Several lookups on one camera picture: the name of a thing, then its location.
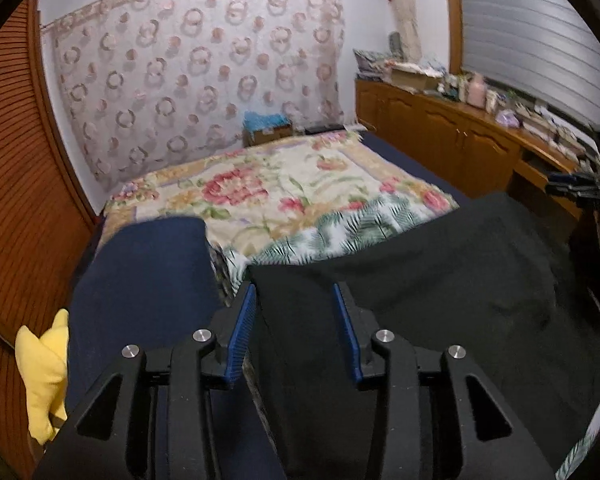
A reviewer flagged navy blue folded garment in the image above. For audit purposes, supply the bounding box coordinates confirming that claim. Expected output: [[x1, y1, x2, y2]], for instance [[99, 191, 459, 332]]
[[66, 216, 281, 480]]

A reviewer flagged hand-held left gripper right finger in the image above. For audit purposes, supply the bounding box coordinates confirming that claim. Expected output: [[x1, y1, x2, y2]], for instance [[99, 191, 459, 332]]
[[332, 282, 556, 480]]

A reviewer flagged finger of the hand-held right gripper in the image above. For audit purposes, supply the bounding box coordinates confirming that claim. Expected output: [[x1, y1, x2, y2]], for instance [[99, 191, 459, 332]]
[[547, 171, 600, 184], [545, 183, 600, 199]]

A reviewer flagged yellow plush toy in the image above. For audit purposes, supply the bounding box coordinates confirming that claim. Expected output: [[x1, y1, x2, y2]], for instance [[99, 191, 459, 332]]
[[15, 309, 71, 446]]

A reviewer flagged pink thermos jug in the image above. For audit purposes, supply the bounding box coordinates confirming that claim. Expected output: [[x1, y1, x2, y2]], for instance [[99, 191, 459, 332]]
[[467, 72, 487, 108]]

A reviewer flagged beige tied window curtain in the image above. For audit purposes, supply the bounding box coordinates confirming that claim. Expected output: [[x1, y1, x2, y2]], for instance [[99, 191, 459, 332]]
[[382, 0, 421, 58]]

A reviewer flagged blue-topped cardboard box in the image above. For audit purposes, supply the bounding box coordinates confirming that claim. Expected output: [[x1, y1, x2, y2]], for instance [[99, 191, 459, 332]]
[[242, 111, 293, 148]]

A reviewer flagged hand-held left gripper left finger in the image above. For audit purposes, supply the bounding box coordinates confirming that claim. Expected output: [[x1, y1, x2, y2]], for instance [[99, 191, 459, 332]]
[[32, 284, 257, 480]]

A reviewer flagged long wooden cabinet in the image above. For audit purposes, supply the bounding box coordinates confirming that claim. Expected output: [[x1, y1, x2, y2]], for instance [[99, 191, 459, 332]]
[[355, 77, 600, 221]]

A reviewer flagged grey window blind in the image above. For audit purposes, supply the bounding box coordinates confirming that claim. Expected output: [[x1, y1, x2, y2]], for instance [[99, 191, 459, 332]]
[[455, 0, 600, 141]]

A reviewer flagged black printed t-shirt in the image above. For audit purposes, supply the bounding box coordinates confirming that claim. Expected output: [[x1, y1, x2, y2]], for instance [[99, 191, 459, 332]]
[[247, 192, 600, 480]]

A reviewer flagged circle-patterned sheer curtain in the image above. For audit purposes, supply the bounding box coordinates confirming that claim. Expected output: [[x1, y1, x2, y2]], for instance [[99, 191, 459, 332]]
[[42, 0, 346, 196]]

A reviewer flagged open cardboard box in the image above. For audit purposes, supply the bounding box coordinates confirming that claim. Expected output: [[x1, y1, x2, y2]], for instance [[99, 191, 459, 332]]
[[390, 65, 443, 92]]

